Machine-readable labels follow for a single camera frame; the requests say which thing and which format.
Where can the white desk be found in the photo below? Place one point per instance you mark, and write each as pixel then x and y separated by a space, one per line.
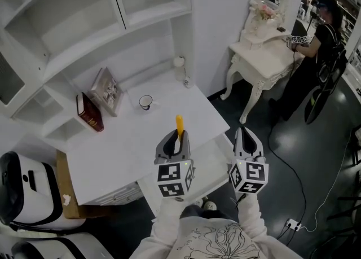
pixel 135 139

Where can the white dressing table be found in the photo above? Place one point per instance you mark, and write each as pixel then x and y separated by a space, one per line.
pixel 262 60

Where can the white power strip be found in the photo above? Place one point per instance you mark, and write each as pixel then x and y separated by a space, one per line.
pixel 294 224

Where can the person's right forearm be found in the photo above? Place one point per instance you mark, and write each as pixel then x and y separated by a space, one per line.
pixel 251 215

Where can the white printed shirt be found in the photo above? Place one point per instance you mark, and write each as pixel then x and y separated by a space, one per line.
pixel 220 241

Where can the brown wooden board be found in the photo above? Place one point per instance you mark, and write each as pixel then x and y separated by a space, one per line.
pixel 69 184

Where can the small black object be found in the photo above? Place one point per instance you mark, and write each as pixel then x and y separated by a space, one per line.
pixel 281 29

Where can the white shelf unit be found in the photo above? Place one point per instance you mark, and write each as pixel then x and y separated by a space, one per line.
pixel 70 18

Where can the white and black robot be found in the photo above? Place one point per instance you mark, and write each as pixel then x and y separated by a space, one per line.
pixel 31 187
pixel 62 248

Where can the grey picture frame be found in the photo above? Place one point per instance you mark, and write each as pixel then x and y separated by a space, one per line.
pixel 108 90

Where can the person's dark trousers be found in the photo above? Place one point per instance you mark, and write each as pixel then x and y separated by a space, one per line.
pixel 206 214

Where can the black chair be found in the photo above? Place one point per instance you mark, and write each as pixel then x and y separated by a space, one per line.
pixel 348 218

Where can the person's white shoe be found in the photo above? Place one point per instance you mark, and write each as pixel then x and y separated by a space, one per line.
pixel 210 204
pixel 198 202

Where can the pink flowers in vase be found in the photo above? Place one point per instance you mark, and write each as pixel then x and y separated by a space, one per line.
pixel 264 15

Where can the person's left forearm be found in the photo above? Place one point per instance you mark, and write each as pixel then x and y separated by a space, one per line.
pixel 169 221

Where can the dark red book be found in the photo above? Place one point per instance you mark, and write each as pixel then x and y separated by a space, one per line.
pixel 90 114

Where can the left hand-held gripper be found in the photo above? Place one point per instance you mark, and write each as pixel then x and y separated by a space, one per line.
pixel 169 173

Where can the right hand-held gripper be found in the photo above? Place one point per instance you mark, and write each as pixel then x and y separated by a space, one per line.
pixel 248 173

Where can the white mug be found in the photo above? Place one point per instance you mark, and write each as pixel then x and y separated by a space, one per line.
pixel 145 102

